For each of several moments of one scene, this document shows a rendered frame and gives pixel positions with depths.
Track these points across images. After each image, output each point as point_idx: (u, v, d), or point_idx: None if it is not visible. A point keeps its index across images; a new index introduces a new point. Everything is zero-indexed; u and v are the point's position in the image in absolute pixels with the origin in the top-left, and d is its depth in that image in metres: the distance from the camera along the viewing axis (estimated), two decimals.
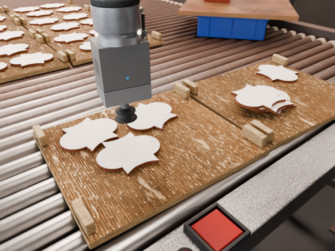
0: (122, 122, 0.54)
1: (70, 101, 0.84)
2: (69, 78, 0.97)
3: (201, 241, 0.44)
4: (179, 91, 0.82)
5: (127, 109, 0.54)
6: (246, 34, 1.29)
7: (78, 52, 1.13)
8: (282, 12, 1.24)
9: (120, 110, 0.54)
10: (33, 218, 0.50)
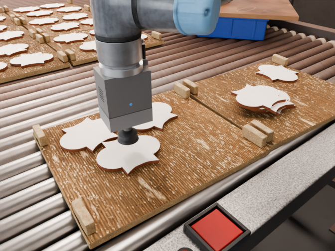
0: (125, 144, 0.57)
1: (70, 101, 0.84)
2: (69, 78, 0.97)
3: (201, 241, 0.44)
4: (179, 91, 0.82)
5: (130, 131, 0.57)
6: (246, 34, 1.29)
7: (78, 52, 1.13)
8: (282, 12, 1.24)
9: (122, 133, 0.56)
10: (33, 218, 0.50)
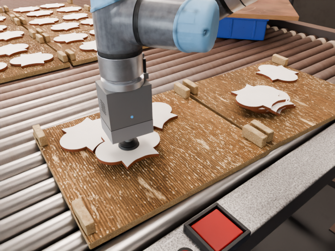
0: (125, 150, 0.58)
1: (70, 101, 0.84)
2: (69, 78, 0.97)
3: (201, 241, 0.44)
4: (179, 91, 0.82)
5: None
6: (246, 34, 1.29)
7: (78, 52, 1.13)
8: (282, 12, 1.24)
9: None
10: (33, 218, 0.50)
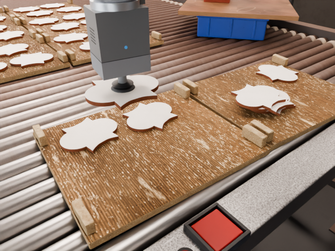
0: (119, 91, 0.51)
1: (70, 101, 0.84)
2: (69, 78, 0.97)
3: (201, 241, 0.44)
4: (179, 91, 0.82)
5: (125, 77, 0.50)
6: (246, 34, 1.29)
7: (78, 52, 1.13)
8: (282, 12, 1.24)
9: (117, 78, 0.50)
10: (33, 218, 0.50)
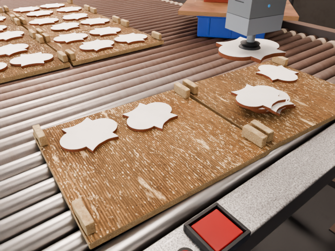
0: (250, 49, 0.56)
1: (70, 101, 0.84)
2: (69, 78, 0.97)
3: (201, 241, 0.44)
4: (179, 91, 0.82)
5: (255, 36, 0.56)
6: None
7: (78, 52, 1.13)
8: None
9: (249, 38, 0.56)
10: (33, 218, 0.50)
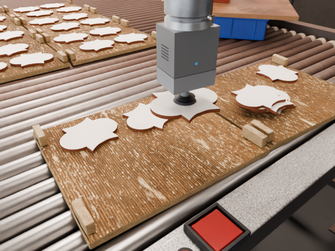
0: (183, 104, 0.53)
1: (70, 101, 0.84)
2: (69, 78, 0.97)
3: (201, 241, 0.44)
4: None
5: (189, 90, 0.52)
6: (246, 34, 1.29)
7: (78, 52, 1.13)
8: (282, 12, 1.24)
9: None
10: (33, 218, 0.50)
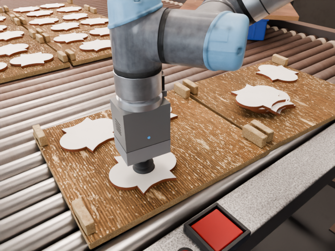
0: (141, 173, 0.54)
1: (70, 101, 0.84)
2: (69, 78, 0.97)
3: (201, 241, 0.44)
4: (179, 91, 0.82)
5: None
6: None
7: (78, 52, 1.13)
8: (282, 12, 1.24)
9: None
10: (33, 218, 0.50)
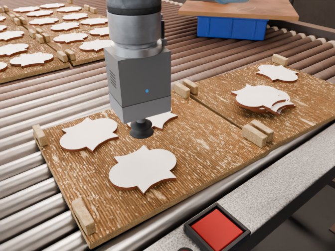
0: (138, 138, 0.50)
1: (70, 101, 0.84)
2: (69, 78, 0.97)
3: (201, 241, 0.44)
4: (179, 91, 0.82)
5: (144, 123, 0.50)
6: (246, 34, 1.29)
7: (78, 52, 1.13)
8: (282, 12, 1.24)
9: (136, 125, 0.50)
10: (33, 218, 0.50)
